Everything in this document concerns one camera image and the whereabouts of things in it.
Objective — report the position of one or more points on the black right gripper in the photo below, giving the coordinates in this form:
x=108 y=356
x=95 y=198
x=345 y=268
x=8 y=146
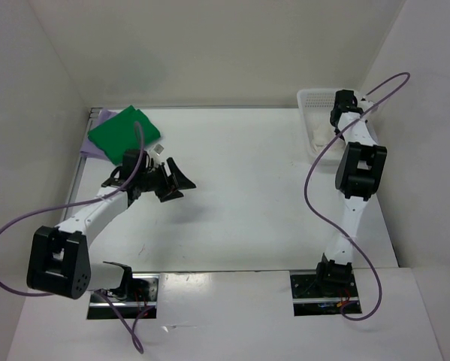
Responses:
x=337 y=131

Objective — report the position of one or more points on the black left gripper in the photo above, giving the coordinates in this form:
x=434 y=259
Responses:
x=179 y=180

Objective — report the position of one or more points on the green t-shirt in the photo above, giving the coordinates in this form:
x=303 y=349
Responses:
x=117 y=135

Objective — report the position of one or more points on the purple t-shirt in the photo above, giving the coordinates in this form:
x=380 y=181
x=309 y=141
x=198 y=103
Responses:
x=88 y=149

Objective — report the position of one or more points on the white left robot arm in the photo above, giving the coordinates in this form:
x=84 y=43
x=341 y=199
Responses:
x=59 y=260

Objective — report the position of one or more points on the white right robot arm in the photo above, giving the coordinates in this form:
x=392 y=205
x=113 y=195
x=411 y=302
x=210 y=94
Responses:
x=269 y=197

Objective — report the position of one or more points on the white plastic basket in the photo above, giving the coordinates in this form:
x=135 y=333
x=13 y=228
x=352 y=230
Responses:
x=315 y=106

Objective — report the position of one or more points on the white t-shirt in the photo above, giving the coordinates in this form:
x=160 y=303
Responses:
x=320 y=132

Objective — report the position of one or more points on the aluminium table edge rail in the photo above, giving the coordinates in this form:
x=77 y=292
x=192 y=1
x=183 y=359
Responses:
x=81 y=160

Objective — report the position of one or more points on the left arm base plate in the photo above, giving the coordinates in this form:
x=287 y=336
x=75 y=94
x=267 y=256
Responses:
x=142 y=295

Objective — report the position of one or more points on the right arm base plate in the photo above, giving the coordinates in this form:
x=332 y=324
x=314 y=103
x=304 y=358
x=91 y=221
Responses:
x=310 y=300

